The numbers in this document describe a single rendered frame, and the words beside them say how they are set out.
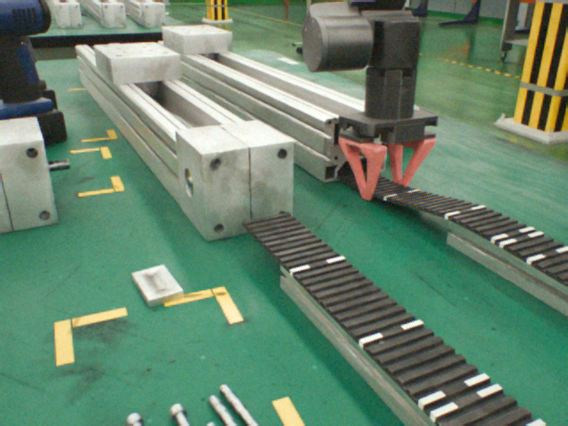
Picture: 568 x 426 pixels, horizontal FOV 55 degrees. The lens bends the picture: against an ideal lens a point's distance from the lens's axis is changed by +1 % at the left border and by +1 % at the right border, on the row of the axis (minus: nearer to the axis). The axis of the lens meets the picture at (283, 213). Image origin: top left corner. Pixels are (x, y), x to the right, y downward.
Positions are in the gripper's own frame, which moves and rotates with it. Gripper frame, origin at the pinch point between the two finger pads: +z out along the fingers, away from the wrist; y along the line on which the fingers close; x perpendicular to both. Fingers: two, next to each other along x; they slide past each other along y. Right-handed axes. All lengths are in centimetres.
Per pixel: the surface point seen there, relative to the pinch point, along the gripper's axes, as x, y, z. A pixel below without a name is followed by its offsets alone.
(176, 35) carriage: -68, 2, -15
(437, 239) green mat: 11.8, 2.4, 1.7
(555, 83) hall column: -168, -280, 25
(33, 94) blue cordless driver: -42, 34, -9
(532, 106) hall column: -183, -282, 42
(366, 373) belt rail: 25.0, 22.1, 2.3
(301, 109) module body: -12.9, 4.0, -8.2
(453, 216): 14.0, 2.9, -1.6
